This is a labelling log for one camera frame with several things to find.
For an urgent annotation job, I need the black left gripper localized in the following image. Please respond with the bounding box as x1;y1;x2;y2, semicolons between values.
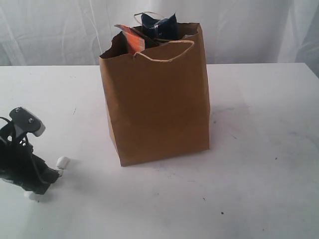
0;124;61;195

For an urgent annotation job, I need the white marshmallow bottom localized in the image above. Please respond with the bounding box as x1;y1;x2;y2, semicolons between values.
24;191;38;201

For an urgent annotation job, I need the white marshmallow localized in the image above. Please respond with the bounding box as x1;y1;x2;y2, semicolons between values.
24;191;38;201
56;156;70;170

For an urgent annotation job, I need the white marshmallow top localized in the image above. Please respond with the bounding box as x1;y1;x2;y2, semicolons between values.
56;156;70;170

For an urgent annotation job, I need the brown pouch orange label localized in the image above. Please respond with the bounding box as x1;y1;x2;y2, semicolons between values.
114;24;159;55

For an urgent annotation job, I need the long pasta packet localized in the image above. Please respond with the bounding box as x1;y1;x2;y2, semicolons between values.
141;13;179;40

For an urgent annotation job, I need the brown paper bag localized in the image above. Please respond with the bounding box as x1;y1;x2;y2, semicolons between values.
99;23;210;167

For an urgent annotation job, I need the white backdrop curtain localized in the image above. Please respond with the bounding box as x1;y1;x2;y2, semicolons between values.
0;0;319;66

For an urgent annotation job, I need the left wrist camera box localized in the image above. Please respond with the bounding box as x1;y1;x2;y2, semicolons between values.
9;107;45;137

